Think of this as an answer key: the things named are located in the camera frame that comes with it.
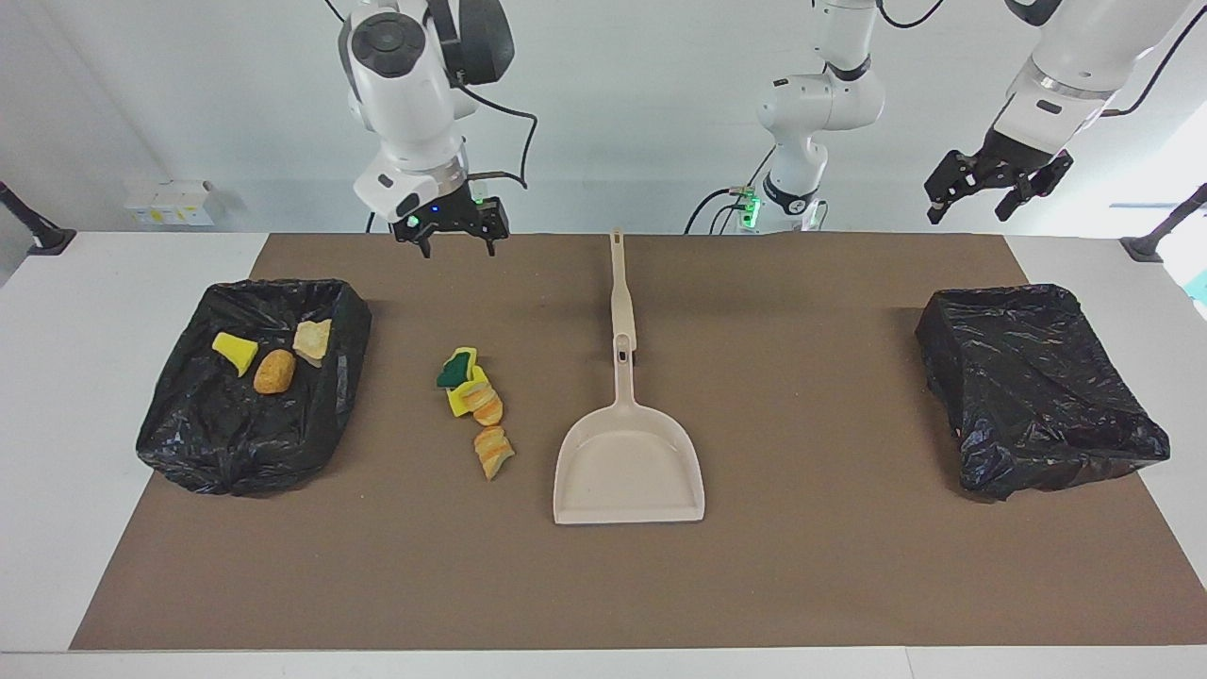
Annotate yellow sponge green scrub top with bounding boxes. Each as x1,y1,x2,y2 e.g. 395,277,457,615
436,347,482,390

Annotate beige hand brush black bristles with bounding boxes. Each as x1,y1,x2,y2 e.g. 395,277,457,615
608,227,642,369

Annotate plain yellow sponge piece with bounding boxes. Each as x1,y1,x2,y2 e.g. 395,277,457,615
212,332,259,377
445,363,491,419

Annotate brown oval bread roll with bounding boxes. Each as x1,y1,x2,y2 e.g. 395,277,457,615
254,349,297,395

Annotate beige plastic dustpan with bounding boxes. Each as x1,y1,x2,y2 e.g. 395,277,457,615
553,333,706,525

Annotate black bag lined bin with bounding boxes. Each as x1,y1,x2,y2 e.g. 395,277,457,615
915,283,1171,502
137,278,372,498

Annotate black pole stand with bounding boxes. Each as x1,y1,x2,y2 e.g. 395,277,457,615
0,181,76,257
1120,184,1207,263

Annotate brown table mat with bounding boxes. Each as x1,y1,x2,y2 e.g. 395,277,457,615
71,233,1207,652

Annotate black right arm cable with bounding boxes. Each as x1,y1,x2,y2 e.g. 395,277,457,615
325,0,540,190

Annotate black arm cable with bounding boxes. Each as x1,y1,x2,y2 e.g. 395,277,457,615
877,0,1207,119
325,0,540,190

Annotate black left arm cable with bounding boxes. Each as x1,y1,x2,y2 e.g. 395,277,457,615
877,0,1207,119

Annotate black left base cable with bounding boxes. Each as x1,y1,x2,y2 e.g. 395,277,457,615
684,146,767,235

